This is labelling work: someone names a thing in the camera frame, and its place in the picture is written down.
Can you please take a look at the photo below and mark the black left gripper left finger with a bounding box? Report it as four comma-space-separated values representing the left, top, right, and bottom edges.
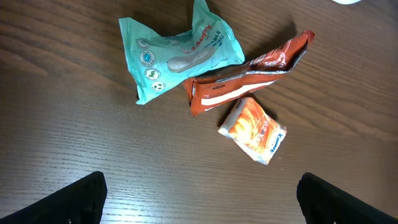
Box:
1, 171, 108, 224

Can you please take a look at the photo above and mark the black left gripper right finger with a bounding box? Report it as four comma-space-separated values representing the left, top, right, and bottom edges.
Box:
297, 172, 397, 224

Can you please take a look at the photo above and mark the orange tissue packet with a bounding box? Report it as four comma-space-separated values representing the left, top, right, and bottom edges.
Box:
218, 97, 287, 165

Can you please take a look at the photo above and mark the teal wipes packet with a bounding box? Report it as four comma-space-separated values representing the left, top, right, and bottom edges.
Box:
119, 0, 245, 105

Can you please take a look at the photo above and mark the red orange snack wrapper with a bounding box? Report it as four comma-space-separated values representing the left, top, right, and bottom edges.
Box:
183, 30, 315, 116

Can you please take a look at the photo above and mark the white barcode scanner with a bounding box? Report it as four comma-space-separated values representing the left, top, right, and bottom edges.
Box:
332, 0, 361, 5

